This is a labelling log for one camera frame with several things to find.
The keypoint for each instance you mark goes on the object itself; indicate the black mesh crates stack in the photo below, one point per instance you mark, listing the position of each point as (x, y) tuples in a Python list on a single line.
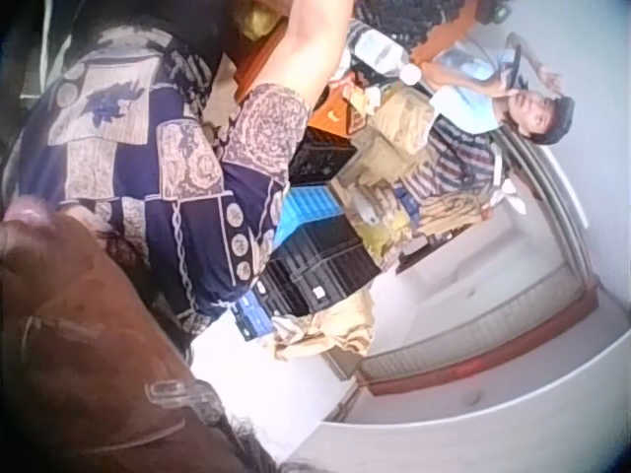
[(411, 20)]

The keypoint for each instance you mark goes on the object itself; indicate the brown wooden table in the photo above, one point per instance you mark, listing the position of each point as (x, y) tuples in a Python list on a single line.
[(256, 61)]

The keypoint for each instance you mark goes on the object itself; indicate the white appliance casing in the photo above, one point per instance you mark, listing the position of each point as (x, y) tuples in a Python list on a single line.
[(493, 436)]

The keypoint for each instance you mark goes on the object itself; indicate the beige crumpled cloth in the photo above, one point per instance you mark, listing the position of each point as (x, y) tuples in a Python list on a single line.
[(325, 332)]

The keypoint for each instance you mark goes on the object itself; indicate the orange cloth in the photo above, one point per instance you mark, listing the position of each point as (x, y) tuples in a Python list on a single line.
[(443, 32)]

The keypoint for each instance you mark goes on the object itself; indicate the orange plastic crate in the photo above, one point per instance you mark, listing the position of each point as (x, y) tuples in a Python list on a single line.
[(331, 114)]

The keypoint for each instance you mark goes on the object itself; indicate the black plastic crate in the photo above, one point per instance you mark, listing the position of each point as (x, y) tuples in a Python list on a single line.
[(320, 157)]

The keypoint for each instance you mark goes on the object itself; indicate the light blue plastic crate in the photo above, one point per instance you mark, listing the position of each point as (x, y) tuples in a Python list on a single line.
[(305, 209)]

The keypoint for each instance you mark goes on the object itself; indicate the stack of black plastic crates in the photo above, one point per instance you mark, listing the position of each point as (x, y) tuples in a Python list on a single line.
[(320, 276)]

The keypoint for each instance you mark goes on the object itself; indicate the red door threshold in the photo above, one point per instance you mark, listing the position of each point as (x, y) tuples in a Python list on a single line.
[(480, 340)]

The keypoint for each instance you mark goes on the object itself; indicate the heap of cartons and packets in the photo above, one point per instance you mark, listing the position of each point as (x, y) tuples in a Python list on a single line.
[(384, 192)]

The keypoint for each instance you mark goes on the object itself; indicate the clear plastic bottle white cap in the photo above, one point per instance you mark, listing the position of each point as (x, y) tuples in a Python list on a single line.
[(382, 51)]

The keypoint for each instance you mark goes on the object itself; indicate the striped fabric bundle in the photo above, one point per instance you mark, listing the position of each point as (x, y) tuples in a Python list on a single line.
[(456, 165)]

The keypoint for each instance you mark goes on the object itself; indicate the dark blue plastic crate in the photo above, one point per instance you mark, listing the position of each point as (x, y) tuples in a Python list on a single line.
[(252, 317)]

